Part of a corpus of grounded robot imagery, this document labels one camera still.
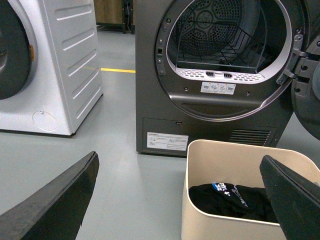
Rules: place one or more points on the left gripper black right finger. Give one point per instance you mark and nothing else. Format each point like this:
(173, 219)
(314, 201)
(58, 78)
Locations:
(295, 200)

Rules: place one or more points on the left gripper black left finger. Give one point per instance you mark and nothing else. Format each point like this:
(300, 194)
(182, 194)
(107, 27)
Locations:
(55, 211)

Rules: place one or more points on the beige plastic laundry hamper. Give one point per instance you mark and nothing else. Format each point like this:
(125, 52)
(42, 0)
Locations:
(210, 161)

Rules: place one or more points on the black printed garment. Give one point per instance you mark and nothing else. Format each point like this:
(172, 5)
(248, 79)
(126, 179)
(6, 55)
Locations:
(230, 200)

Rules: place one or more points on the dark dryer door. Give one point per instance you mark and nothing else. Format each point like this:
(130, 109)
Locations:
(305, 88)

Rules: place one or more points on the white washing machine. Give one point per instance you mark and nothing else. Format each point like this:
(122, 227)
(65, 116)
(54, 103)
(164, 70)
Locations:
(50, 75)

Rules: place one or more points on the dark grey tumble dryer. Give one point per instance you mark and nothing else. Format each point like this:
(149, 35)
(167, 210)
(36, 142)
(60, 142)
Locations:
(215, 70)

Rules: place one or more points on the black metal stand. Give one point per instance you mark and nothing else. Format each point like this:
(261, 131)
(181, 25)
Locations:
(128, 19)

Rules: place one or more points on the wooden cabinet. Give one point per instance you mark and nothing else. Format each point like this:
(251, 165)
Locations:
(108, 11)

